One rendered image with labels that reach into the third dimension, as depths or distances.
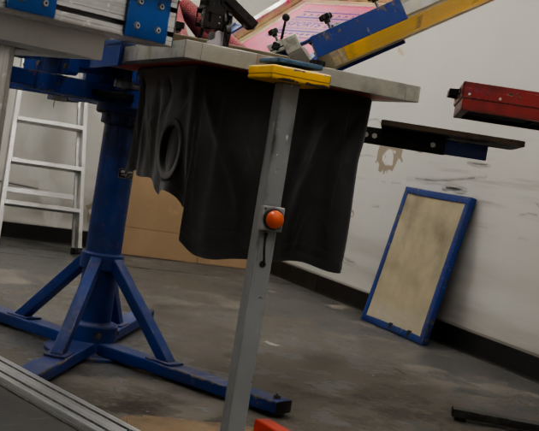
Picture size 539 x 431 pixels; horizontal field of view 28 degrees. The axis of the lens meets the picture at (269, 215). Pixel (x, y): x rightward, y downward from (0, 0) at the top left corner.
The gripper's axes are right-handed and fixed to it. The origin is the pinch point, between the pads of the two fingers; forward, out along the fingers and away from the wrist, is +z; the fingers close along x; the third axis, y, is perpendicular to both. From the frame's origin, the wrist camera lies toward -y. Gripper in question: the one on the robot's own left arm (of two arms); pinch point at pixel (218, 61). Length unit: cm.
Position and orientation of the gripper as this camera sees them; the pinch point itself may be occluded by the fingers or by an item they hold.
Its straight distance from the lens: 296.3
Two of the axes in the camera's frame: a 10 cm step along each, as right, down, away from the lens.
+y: -9.1, -1.1, -4.0
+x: 3.9, 1.2, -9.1
